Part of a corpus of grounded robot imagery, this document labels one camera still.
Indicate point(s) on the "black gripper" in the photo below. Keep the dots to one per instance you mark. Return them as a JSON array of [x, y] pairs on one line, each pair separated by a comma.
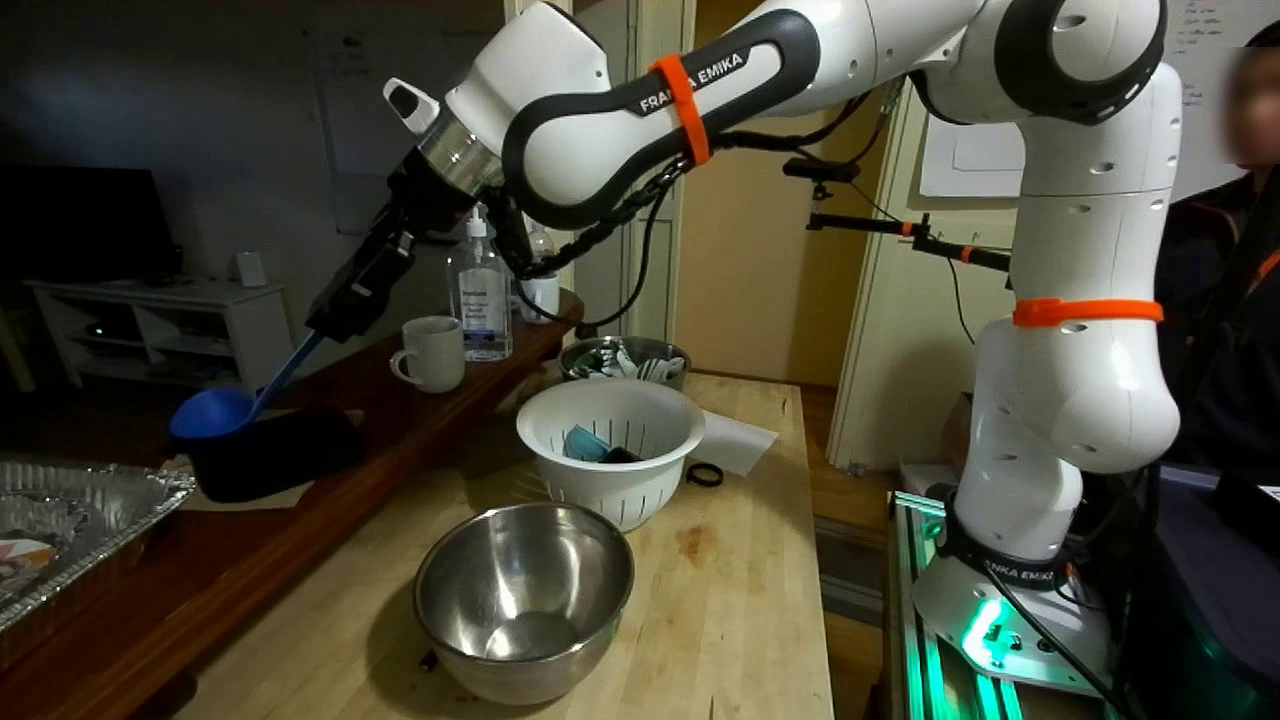
[[404, 225]]

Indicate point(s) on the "large blue plastic spoon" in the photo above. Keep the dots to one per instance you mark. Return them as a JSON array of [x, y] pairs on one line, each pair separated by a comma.
[[211, 413]]

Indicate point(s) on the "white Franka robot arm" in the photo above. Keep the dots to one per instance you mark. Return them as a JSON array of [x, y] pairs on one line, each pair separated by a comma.
[[1066, 401]]

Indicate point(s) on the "white ceramic mug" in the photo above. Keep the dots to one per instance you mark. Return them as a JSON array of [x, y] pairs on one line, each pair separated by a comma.
[[435, 355]]

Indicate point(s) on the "clear hand sanitizer pump bottle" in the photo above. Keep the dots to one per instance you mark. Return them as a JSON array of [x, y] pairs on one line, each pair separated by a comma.
[[483, 307]]

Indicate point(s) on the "black fabric pouch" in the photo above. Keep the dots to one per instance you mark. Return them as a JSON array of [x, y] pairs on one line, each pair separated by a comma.
[[275, 453]]

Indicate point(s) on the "white low shelf unit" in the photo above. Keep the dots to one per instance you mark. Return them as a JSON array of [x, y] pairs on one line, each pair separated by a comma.
[[163, 325]]

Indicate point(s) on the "small clear water bottle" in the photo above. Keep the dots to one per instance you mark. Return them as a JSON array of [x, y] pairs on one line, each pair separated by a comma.
[[540, 301]]

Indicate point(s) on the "beige cloth mat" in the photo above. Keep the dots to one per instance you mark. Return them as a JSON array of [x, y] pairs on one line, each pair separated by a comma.
[[286, 497]]

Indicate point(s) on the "dark flat screen monitor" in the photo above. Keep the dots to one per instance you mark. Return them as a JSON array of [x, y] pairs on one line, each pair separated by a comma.
[[82, 225]]

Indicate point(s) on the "stainless steel mixing bowl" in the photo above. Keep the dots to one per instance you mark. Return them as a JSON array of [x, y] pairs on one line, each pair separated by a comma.
[[520, 602]]

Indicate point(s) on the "aluminium foil tray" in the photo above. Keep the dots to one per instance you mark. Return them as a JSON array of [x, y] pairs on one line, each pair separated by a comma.
[[82, 520]]

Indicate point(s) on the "white paper sheet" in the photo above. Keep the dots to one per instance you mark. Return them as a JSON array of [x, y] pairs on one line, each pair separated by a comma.
[[742, 440]]

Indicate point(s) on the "black rod with orange tape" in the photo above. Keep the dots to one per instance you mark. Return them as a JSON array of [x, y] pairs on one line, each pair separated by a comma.
[[906, 228]]

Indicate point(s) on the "large whiteboard with writing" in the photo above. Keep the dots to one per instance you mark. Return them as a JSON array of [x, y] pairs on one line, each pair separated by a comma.
[[967, 161]]

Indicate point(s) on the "person in dark clothing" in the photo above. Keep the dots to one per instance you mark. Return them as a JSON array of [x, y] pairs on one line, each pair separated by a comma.
[[1234, 335]]

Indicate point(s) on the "blank wall whiteboard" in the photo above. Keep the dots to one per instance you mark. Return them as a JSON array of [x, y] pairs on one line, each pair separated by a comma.
[[363, 134]]

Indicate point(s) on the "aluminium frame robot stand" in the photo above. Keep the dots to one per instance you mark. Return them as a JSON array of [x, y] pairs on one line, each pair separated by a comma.
[[906, 602]]

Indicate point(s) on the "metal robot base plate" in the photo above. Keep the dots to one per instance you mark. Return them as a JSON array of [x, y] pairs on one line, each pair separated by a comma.
[[986, 624]]

